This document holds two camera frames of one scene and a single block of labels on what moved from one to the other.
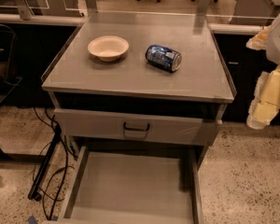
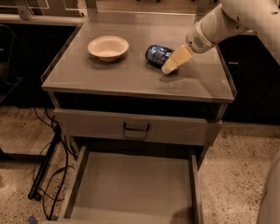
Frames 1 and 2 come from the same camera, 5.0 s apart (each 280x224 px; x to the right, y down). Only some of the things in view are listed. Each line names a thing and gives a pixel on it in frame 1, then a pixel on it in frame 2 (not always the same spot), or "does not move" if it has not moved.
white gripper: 279,42 → 198,41
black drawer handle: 137,129 does not move
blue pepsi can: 164,58 does not move
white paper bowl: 108,48 does not move
